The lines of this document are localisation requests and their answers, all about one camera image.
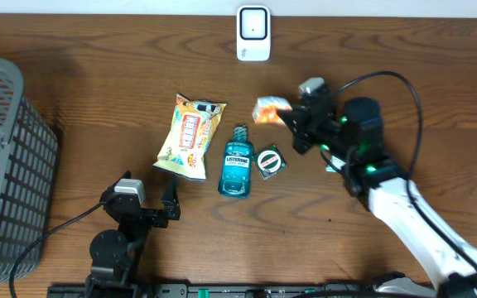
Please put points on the small orange box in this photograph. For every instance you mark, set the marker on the small orange box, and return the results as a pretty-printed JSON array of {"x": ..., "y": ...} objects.
[{"x": 266, "y": 108}]

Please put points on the teal white packet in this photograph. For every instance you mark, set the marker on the teal white packet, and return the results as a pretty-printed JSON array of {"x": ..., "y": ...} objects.
[{"x": 335, "y": 164}]

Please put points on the grey plastic mesh basket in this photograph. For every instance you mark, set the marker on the grey plastic mesh basket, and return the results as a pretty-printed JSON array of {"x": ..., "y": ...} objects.
[{"x": 29, "y": 155}]

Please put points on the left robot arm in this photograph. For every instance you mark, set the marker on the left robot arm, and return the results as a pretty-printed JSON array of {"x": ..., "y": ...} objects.
[{"x": 116, "y": 252}]

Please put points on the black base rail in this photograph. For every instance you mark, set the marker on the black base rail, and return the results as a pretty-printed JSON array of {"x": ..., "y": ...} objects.
[{"x": 205, "y": 291}]

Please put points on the yellow snack bag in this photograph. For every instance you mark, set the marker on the yellow snack bag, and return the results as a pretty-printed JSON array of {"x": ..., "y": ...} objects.
[{"x": 193, "y": 125}]

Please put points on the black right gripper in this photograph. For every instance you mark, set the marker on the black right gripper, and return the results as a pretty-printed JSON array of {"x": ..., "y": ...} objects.
[{"x": 301, "y": 117}]

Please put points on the white barcode scanner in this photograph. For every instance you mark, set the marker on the white barcode scanner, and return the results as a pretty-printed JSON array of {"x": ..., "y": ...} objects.
[{"x": 253, "y": 33}]

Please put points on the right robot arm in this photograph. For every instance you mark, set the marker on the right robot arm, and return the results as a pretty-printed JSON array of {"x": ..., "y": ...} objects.
[{"x": 382, "y": 186}]

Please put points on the teal mouthwash bottle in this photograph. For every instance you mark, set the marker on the teal mouthwash bottle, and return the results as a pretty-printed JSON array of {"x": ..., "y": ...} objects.
[{"x": 235, "y": 179}]

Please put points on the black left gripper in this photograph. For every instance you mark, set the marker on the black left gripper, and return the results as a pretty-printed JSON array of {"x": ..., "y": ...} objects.
[{"x": 159, "y": 220}]

